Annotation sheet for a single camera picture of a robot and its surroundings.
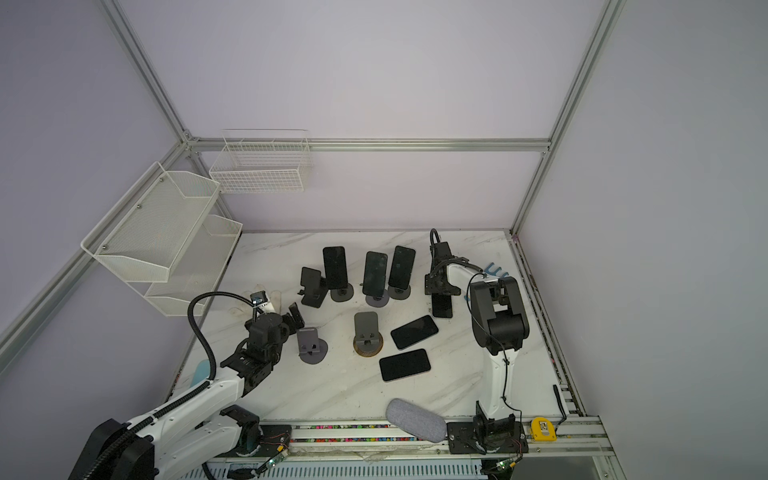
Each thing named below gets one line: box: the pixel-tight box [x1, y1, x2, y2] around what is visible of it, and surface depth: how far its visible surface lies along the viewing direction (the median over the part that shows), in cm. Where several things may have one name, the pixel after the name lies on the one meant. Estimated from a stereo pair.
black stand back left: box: [298, 266, 328, 308], surface depth 97 cm
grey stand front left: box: [297, 327, 328, 365], surface depth 86 cm
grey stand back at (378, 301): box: [365, 290, 390, 308], surface depth 103 cm
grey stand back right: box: [388, 285, 411, 300], surface depth 103 cm
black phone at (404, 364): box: [379, 349, 431, 381], surface depth 88 cm
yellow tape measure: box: [531, 417, 557, 442], surface depth 76 cm
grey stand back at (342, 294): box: [330, 283, 354, 302], surface depth 103 cm
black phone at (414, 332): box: [390, 315, 439, 349], surface depth 95 cm
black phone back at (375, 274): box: [362, 251, 388, 298], surface depth 96 cm
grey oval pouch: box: [386, 398, 447, 443], surface depth 76 cm
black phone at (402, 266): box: [388, 245, 416, 290], surface depth 97 cm
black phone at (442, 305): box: [432, 293, 453, 318], surface depth 101 cm
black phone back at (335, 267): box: [322, 246, 349, 290], surface depth 96 cm
